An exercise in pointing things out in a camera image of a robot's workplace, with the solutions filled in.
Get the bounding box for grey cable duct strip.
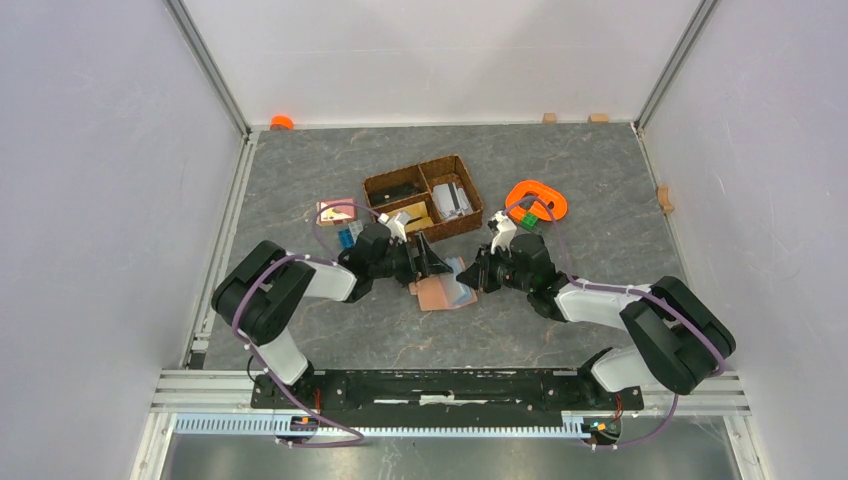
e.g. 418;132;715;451
173;413;590;440

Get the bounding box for wooden block right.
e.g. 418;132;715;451
588;113;610;123

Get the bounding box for blue building block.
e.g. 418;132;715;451
337;228;355;250

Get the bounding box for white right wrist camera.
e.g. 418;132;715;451
487;210;517;255

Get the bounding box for curved wooden piece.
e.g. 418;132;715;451
656;185;675;215

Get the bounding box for pink tan small box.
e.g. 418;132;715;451
315;197;357;226

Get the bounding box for brown woven basket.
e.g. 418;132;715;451
363;154;484;243

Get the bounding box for black cards in basket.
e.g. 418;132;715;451
367;183;422;207

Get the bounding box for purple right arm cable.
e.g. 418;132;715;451
504;195;728;452

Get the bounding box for gold card front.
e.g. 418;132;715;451
390;201;435;234

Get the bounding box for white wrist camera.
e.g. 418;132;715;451
487;210;517;255
378;211;411;243

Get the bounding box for orange plastic ring toy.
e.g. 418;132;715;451
504;180;569;222

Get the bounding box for green building block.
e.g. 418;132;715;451
519;213;539;232

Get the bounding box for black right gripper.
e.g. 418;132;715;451
456;242;533;294

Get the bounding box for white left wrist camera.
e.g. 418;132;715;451
378;211;411;243

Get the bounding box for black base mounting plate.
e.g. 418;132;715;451
289;368;644;428

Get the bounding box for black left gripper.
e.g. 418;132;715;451
370;231;452;288

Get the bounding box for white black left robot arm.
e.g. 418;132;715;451
210;223;453;408

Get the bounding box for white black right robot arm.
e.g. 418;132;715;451
457;234;736;408

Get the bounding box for orange round cap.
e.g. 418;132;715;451
269;115;294;131

